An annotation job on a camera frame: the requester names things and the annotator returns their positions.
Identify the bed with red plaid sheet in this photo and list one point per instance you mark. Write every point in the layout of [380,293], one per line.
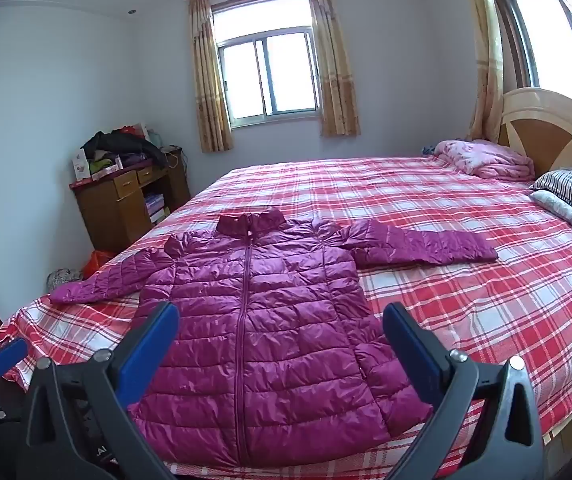
[465,310]

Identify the white cardboard box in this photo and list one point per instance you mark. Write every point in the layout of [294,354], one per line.
[81,166]

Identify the yellow patterned curtain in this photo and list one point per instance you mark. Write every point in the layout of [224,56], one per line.
[333,75]
[485,60]
[208,85]

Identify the folded pink quilt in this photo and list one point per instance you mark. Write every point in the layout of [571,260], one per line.
[485,160]

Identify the sliding window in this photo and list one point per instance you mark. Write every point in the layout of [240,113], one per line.
[266,70]

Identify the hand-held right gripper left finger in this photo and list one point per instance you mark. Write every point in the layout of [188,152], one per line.
[148,347]

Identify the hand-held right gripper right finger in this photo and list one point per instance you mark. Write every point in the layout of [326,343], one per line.
[413,350]

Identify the wooden headboard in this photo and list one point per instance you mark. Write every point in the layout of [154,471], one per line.
[555,130]

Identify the grey floral bag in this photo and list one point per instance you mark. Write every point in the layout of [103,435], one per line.
[63,280]

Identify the wooden desk with drawers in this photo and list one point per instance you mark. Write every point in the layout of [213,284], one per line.
[111,210]

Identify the grey floral pillow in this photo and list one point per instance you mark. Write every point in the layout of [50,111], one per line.
[565,215]

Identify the pile of dark clothes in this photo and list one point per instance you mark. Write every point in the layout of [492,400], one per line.
[126,146]

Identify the magenta puffer jacket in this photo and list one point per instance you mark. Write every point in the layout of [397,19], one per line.
[266,335]

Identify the large side window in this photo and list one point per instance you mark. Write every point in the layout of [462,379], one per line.
[555,35]

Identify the red plastic bag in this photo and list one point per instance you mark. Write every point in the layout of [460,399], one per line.
[97,264]

